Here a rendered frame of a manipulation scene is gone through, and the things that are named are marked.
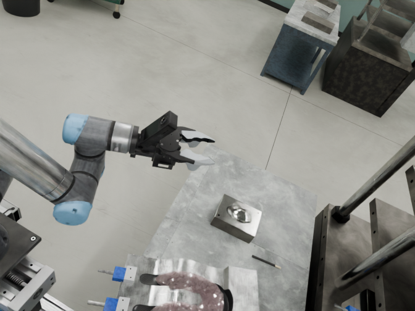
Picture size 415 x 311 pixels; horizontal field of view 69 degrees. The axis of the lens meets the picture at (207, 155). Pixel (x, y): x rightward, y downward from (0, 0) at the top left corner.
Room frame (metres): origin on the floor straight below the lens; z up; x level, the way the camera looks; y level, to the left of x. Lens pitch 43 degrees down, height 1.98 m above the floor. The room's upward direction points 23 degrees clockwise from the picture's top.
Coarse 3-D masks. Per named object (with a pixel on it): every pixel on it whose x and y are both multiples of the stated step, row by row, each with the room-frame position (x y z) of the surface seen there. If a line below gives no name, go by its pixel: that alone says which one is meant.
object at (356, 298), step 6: (360, 294) 0.71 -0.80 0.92; (366, 294) 0.70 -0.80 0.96; (372, 294) 0.70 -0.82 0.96; (348, 300) 0.72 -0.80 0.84; (354, 300) 0.70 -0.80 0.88; (360, 300) 0.69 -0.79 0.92; (366, 300) 0.67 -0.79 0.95; (372, 300) 0.68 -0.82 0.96; (342, 306) 0.70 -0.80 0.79; (354, 306) 0.67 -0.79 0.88; (360, 306) 0.66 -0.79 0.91; (366, 306) 0.65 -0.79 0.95; (372, 306) 0.65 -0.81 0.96
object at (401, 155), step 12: (408, 144) 1.21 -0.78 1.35; (396, 156) 1.21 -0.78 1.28; (408, 156) 1.19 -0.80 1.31; (384, 168) 1.21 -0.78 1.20; (396, 168) 1.19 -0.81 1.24; (372, 180) 1.20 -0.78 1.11; (384, 180) 1.19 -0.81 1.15; (360, 192) 1.20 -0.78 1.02; (372, 192) 1.19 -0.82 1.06; (348, 204) 1.20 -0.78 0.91; (360, 204) 1.20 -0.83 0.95; (336, 216) 1.19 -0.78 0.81; (348, 216) 1.20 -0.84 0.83
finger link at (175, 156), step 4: (168, 152) 0.51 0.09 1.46; (172, 152) 0.52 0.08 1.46; (176, 152) 0.52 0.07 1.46; (168, 156) 0.51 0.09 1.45; (172, 156) 0.51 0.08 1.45; (176, 156) 0.51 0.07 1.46; (180, 156) 0.52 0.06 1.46; (172, 160) 0.51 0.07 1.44; (176, 160) 0.50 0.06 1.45; (180, 160) 0.51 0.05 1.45; (184, 160) 0.51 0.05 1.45; (188, 160) 0.51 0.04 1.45; (192, 160) 0.52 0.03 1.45
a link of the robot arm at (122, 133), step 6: (114, 126) 0.50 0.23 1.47; (120, 126) 0.51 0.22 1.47; (126, 126) 0.52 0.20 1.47; (132, 126) 0.54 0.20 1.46; (114, 132) 0.49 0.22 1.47; (120, 132) 0.50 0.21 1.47; (126, 132) 0.50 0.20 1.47; (132, 132) 0.52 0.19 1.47; (114, 138) 0.48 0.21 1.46; (120, 138) 0.49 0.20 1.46; (126, 138) 0.49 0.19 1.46; (114, 144) 0.48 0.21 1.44; (120, 144) 0.48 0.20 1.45; (126, 144) 0.49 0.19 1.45; (114, 150) 0.47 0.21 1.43; (120, 150) 0.48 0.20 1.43; (126, 150) 0.49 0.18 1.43
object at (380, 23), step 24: (384, 0) 4.46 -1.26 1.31; (408, 0) 5.42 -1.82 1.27; (360, 24) 5.27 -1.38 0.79; (384, 24) 4.70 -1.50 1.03; (408, 24) 5.28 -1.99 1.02; (336, 48) 5.29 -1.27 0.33; (360, 48) 4.32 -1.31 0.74; (384, 48) 4.59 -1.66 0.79; (408, 48) 4.05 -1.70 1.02; (336, 72) 4.33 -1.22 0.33; (360, 72) 4.31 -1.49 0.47; (384, 72) 4.29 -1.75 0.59; (408, 72) 4.26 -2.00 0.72; (336, 96) 4.31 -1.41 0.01; (360, 96) 4.29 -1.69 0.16; (384, 96) 4.27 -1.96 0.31
